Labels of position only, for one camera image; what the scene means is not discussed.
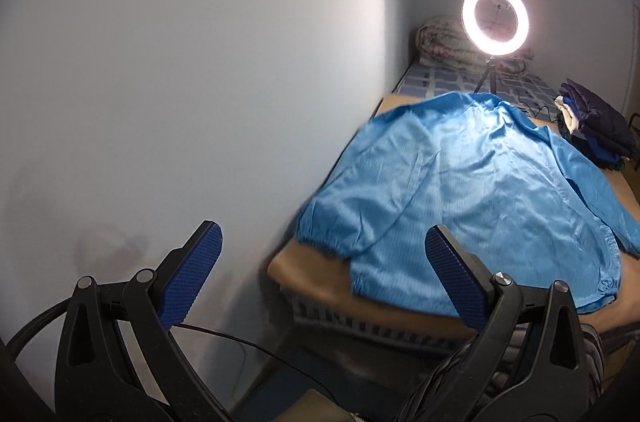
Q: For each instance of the black tripod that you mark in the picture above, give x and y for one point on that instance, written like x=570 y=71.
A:
x=490 y=74

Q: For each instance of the light blue jacket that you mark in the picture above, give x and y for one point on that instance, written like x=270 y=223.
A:
x=514 y=193

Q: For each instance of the stack of folded dark clothes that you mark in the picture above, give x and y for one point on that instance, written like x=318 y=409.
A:
x=594 y=127

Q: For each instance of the folded floral quilt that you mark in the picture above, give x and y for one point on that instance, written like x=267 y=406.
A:
x=442 y=42

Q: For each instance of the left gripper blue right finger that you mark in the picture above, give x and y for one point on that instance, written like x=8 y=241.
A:
x=463 y=275

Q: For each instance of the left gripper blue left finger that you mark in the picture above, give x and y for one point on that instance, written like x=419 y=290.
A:
x=181 y=275

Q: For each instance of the ring light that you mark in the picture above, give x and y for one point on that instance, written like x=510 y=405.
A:
x=496 y=27

